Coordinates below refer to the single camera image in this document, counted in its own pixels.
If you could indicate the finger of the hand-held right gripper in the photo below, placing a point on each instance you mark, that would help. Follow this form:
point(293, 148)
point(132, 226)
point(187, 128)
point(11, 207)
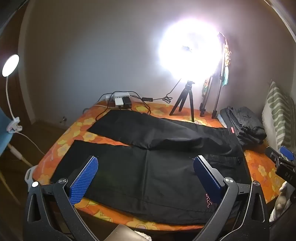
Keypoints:
point(287, 153)
point(274, 156)

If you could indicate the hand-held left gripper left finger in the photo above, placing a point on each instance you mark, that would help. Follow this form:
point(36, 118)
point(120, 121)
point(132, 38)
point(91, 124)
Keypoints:
point(84, 178)

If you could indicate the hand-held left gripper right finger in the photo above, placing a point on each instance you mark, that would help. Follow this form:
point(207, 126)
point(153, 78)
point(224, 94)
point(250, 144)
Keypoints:
point(205, 178)

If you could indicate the black pants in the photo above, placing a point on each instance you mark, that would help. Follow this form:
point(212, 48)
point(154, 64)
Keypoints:
point(143, 171)

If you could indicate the orange floral bedspread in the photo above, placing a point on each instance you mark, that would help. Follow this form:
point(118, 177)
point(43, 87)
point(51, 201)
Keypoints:
point(261, 171)

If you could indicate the beige plush toy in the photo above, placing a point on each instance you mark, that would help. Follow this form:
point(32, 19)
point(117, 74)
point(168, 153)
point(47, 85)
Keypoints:
point(281, 201)

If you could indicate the folded dark clothes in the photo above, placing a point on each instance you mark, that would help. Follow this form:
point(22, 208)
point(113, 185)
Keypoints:
point(247, 125)

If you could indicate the green striped pillow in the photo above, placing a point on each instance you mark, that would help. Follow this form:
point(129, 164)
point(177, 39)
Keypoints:
point(277, 111)

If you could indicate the white fan heater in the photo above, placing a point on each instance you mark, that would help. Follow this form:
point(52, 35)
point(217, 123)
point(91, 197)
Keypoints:
point(30, 173)

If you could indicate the metal door stopper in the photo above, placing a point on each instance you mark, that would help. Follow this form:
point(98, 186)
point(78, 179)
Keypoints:
point(62, 119)

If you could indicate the white charger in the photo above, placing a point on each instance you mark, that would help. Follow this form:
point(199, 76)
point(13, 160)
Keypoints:
point(119, 103)

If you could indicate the tall light stand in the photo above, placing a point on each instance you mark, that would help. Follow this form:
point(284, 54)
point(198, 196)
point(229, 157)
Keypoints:
point(218, 92)

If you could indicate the black power adapter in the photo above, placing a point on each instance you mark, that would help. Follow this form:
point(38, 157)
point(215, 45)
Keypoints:
point(126, 102)

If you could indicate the blue chair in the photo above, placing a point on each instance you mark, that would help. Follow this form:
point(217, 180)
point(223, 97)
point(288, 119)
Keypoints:
point(4, 139)

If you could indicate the white power strip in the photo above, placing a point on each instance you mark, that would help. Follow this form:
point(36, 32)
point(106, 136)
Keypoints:
point(118, 95)

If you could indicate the colourful hanging cloth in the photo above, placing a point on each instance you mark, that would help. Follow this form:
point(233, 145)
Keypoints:
point(227, 60)

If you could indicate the white clip lamp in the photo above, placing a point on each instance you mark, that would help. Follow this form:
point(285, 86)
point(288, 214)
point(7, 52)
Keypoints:
point(10, 64)

